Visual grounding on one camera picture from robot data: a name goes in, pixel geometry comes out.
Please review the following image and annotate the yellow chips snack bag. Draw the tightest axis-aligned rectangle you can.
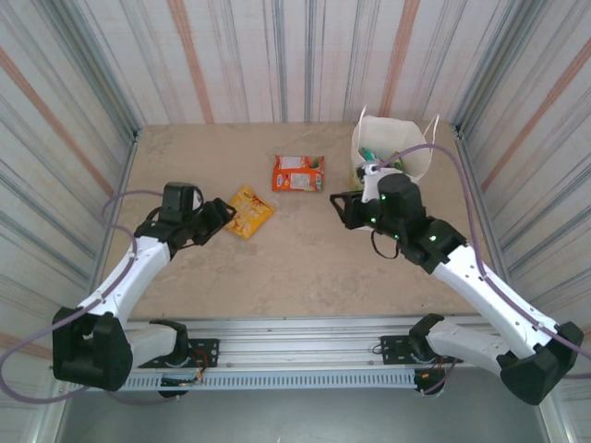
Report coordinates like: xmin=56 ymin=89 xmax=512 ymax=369
xmin=223 ymin=184 xmax=277 ymax=242

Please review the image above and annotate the aluminium rail frame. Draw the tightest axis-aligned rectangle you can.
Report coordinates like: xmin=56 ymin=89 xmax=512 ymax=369
xmin=48 ymin=315 xmax=553 ymax=376

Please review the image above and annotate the red orange snack packet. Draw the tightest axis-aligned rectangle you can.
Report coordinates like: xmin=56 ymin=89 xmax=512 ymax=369
xmin=271 ymin=153 xmax=327 ymax=193

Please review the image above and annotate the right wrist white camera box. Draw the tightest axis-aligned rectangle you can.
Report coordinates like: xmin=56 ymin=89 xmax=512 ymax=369
xmin=360 ymin=161 xmax=385 ymax=205

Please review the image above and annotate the left arm base controller board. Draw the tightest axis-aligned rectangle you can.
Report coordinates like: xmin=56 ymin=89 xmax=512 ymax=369
xmin=159 ymin=374 xmax=206 ymax=400

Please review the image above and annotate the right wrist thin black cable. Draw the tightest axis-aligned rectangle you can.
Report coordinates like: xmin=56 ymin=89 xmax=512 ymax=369
xmin=370 ymin=229 xmax=402 ymax=261

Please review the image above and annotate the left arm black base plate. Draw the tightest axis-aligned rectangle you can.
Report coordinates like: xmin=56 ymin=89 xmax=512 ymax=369
xmin=137 ymin=338 xmax=221 ymax=369

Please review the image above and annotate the white printed paper bag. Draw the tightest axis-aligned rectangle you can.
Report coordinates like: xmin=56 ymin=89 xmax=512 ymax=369
xmin=350 ymin=106 xmax=441 ymax=189

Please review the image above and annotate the right arm base controller board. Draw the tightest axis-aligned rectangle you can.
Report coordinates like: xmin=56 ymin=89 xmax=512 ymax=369
xmin=413 ymin=368 xmax=447 ymax=397

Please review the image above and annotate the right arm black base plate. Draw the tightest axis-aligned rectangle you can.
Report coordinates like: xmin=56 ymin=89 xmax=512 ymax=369
xmin=379 ymin=335 xmax=464 ymax=366

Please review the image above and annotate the grey slotted cable tray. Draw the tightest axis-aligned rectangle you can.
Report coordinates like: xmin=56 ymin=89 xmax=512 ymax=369
xmin=66 ymin=372 xmax=417 ymax=391

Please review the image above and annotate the grey metal panel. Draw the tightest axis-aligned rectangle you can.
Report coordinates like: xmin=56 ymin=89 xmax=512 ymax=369
xmin=50 ymin=366 xmax=553 ymax=443

